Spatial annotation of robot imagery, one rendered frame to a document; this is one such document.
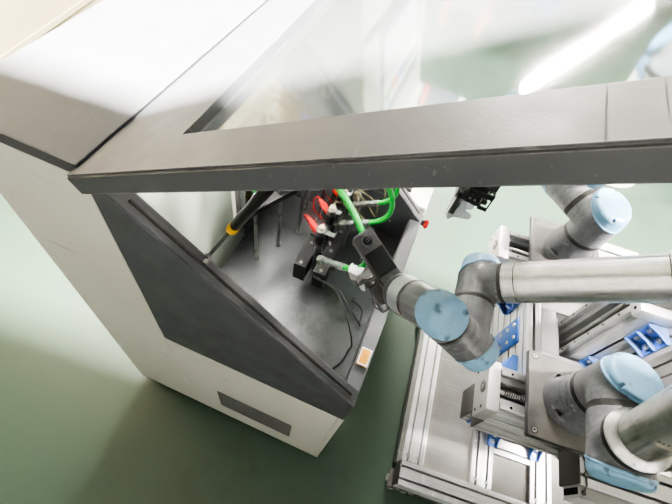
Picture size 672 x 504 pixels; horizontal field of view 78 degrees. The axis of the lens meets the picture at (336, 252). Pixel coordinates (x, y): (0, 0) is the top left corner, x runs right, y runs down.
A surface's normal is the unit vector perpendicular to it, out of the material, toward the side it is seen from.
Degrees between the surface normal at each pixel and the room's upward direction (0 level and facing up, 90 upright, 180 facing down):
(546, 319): 0
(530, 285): 58
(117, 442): 0
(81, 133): 0
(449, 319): 45
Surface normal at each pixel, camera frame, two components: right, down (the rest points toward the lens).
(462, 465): 0.15, -0.55
